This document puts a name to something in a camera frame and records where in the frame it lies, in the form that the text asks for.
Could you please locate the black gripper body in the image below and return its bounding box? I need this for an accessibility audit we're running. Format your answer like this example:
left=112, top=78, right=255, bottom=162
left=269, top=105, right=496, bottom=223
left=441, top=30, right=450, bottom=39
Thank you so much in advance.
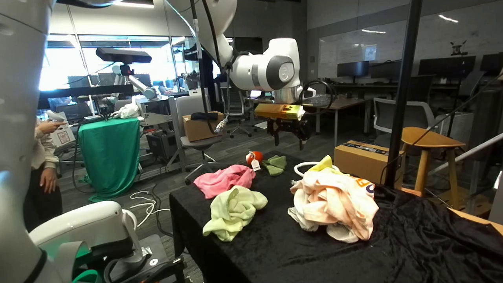
left=268, top=119, right=312, bottom=146

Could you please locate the peach printed t-shirt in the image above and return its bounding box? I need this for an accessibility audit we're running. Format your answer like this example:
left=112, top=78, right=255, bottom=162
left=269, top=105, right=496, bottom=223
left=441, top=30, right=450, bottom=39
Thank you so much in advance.
left=288, top=166, right=379, bottom=243

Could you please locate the pale green white towel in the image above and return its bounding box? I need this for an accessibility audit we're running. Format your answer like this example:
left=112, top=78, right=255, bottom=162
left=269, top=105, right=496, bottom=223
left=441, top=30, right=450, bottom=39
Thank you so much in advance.
left=203, top=185, right=269, bottom=242

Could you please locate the yellow microfibre towel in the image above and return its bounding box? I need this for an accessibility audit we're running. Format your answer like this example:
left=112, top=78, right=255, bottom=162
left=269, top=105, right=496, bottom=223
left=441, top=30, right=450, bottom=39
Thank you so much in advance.
left=312, top=155, right=334, bottom=171

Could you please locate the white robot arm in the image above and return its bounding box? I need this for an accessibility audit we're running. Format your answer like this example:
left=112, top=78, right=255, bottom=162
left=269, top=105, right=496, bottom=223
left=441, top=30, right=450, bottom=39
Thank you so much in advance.
left=167, top=0, right=312, bottom=146

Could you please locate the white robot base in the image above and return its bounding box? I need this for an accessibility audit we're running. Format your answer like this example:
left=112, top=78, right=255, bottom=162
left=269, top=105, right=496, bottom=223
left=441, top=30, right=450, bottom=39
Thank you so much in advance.
left=0, top=0, right=186, bottom=283

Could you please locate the red plush radish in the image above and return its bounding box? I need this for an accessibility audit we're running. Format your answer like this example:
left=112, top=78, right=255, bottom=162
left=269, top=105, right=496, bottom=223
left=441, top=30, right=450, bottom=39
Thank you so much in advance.
left=246, top=151, right=286, bottom=176

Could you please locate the cardboard box on floor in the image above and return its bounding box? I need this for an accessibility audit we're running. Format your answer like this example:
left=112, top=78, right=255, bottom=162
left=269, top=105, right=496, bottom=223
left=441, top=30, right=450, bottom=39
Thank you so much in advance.
left=334, top=140, right=389, bottom=184

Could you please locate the pink towel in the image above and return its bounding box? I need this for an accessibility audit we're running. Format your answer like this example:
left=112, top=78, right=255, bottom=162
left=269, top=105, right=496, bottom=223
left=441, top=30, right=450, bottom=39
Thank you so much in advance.
left=194, top=163, right=257, bottom=199

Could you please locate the white t-shirt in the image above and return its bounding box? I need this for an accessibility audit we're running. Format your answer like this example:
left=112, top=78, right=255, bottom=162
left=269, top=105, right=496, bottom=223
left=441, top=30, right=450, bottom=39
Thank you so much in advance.
left=288, top=188, right=371, bottom=243

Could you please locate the wooden stool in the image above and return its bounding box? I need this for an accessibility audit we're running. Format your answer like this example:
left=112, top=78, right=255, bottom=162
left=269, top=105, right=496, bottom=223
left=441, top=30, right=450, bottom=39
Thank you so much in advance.
left=401, top=125, right=464, bottom=206

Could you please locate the black velvet table cloth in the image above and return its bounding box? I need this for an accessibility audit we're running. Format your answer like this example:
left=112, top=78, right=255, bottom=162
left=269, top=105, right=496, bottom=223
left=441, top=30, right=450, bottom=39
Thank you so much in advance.
left=170, top=174, right=503, bottom=283

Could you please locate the green draped cloth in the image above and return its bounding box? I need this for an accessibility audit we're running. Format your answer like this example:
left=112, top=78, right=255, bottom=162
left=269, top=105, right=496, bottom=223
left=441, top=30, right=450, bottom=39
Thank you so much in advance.
left=77, top=118, right=140, bottom=201

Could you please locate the person at left edge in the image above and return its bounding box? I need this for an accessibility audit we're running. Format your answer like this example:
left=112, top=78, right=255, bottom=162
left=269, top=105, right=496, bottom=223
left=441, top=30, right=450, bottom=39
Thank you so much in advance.
left=26, top=121, right=63, bottom=220

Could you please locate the gold wrist camera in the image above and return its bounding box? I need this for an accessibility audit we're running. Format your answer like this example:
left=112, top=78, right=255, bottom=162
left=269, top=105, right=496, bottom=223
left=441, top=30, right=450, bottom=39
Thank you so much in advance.
left=255, top=103, right=305, bottom=121

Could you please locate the white rope loop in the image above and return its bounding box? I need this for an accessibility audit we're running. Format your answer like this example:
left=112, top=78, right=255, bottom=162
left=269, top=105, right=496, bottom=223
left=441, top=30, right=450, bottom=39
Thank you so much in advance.
left=291, top=160, right=341, bottom=179

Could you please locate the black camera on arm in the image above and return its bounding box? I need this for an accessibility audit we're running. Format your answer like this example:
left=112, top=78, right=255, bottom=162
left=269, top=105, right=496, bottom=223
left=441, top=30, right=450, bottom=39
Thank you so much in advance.
left=96, top=47, right=158, bottom=100

